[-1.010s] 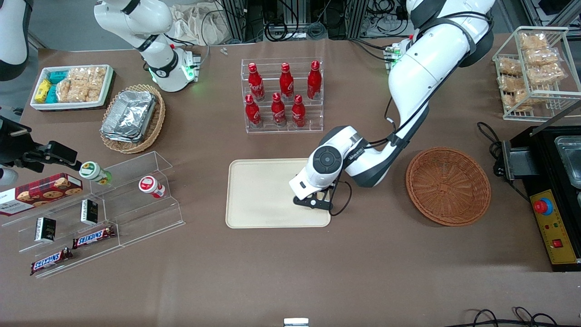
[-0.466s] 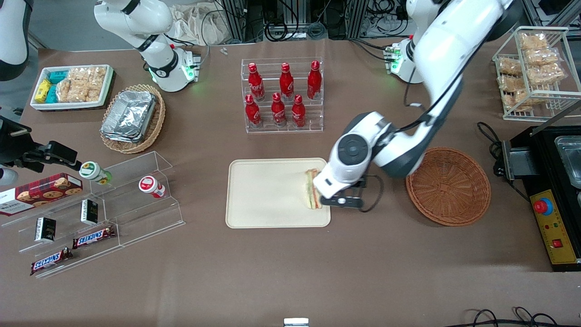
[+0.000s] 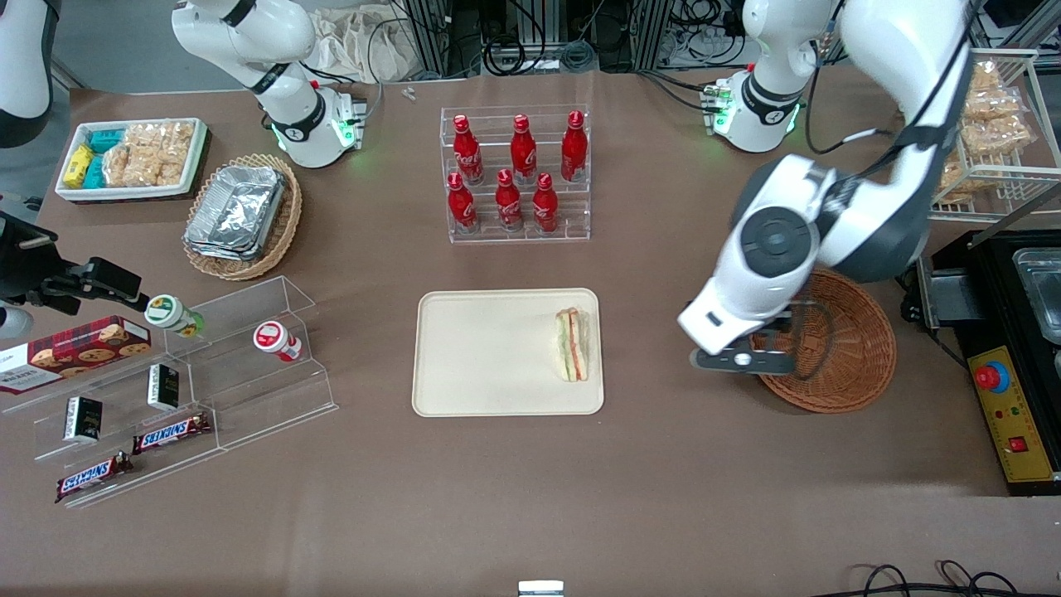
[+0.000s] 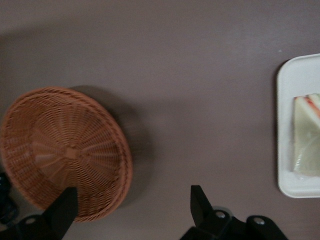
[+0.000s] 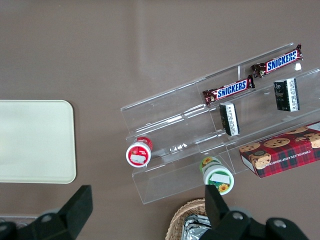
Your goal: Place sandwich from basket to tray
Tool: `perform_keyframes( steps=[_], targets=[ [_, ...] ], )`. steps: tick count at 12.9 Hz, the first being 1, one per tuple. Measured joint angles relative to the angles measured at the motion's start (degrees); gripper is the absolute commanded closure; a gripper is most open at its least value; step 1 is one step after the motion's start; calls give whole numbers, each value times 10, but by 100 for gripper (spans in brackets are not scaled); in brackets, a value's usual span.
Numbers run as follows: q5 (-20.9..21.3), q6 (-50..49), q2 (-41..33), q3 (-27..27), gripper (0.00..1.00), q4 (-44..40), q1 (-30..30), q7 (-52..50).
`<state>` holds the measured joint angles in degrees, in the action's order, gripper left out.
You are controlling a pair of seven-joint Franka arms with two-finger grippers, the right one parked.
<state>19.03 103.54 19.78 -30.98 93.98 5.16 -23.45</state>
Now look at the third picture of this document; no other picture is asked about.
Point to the teal snack box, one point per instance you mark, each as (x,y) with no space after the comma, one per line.
(106,140)
(94,172)

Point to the red capped yogurt bottle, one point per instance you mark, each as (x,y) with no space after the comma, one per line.
(273,338)

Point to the yellow snack box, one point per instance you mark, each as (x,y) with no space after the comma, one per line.
(79,166)

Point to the red cola bottle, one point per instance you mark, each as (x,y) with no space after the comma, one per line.
(574,151)
(509,205)
(462,207)
(545,207)
(467,153)
(523,153)

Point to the brown wicker basket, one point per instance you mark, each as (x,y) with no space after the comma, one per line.
(858,365)

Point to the small white block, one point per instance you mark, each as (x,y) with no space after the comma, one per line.
(540,589)

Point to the light oval wicker basket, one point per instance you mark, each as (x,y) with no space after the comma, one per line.
(286,224)

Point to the clear acrylic stepped shelf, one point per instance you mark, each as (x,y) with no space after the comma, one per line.
(273,398)
(124,460)

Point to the snickers chocolate bar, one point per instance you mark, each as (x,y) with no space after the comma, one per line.
(91,475)
(170,432)

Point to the small black box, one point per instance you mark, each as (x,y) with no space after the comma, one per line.
(163,387)
(83,419)

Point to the grey metal box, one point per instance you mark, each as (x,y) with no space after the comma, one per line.
(949,298)

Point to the steel pan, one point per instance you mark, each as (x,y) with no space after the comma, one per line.
(1040,294)

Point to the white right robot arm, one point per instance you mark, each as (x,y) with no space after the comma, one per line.
(292,116)

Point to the beige plastic tray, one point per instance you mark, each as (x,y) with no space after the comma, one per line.
(489,352)

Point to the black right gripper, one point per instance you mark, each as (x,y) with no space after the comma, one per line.
(18,269)

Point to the beige cloth bags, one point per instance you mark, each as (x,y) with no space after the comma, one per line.
(356,46)

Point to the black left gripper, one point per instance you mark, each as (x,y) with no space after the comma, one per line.
(782,325)

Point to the clear acrylic bottle rack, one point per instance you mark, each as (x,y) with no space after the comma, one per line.
(572,211)

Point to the yellow emergency stop control box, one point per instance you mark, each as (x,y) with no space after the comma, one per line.
(1019,431)

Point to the clear bag of fried snacks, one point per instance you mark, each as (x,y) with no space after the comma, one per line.
(999,137)
(953,181)
(995,104)
(985,76)

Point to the green capped yogurt bottle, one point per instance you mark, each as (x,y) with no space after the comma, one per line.
(170,313)

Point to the clear rice cracker pack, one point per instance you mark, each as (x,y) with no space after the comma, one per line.
(118,166)
(142,157)
(176,153)

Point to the aluminium foil tray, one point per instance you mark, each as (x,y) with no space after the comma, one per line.
(236,207)
(240,254)

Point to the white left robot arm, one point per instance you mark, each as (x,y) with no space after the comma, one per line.
(862,224)

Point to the white rectangular snack tray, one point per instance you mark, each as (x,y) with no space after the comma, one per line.
(195,166)

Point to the red cookie box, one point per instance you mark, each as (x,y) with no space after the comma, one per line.
(79,352)

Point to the triangular sandwich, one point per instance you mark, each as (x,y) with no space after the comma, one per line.
(572,347)

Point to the black countertop appliance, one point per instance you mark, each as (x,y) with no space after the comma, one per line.
(995,282)

